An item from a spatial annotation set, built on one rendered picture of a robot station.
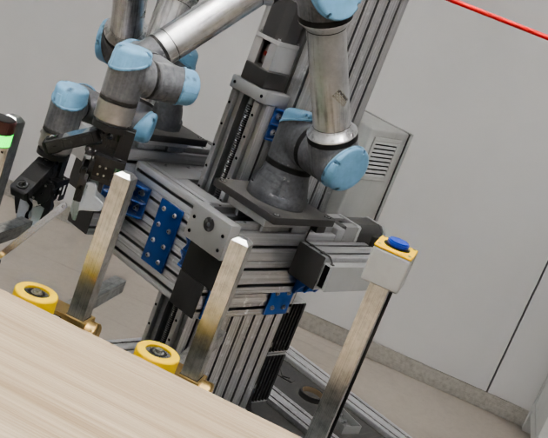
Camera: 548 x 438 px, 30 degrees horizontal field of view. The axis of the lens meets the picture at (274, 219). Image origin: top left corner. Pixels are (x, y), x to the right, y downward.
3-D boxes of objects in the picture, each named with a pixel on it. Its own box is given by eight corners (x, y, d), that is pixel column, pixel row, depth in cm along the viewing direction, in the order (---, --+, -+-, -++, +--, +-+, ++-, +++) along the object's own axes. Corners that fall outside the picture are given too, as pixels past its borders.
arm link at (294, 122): (294, 155, 257) (314, 105, 254) (326, 177, 248) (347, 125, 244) (257, 149, 249) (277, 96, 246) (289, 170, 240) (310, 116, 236)
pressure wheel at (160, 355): (110, 391, 185) (130, 335, 181) (150, 393, 189) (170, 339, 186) (127, 416, 178) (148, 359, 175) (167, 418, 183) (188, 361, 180)
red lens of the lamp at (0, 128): (-8, 121, 195) (-4, 110, 195) (19, 133, 194) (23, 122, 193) (-25, 123, 190) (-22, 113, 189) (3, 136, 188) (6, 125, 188)
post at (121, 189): (49, 386, 206) (123, 167, 193) (63, 394, 205) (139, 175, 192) (40, 392, 203) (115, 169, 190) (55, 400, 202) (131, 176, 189)
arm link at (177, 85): (180, 58, 211) (135, 48, 204) (208, 76, 203) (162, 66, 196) (169, 94, 214) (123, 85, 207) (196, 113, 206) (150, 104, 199)
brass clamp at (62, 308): (39, 314, 205) (47, 291, 204) (97, 342, 203) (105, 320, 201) (23, 321, 199) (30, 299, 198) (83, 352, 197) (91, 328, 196)
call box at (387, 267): (365, 273, 185) (382, 234, 183) (402, 288, 184) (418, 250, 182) (357, 282, 179) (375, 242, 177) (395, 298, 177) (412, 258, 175)
